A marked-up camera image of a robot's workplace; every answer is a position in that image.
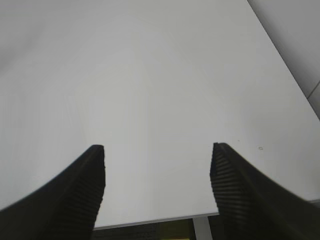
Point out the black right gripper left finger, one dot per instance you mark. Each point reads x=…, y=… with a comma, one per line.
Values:
x=65, y=208

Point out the white table leg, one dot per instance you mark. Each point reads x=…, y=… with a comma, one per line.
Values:
x=202, y=228

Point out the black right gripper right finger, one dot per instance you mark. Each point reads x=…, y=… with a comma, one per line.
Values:
x=254, y=207

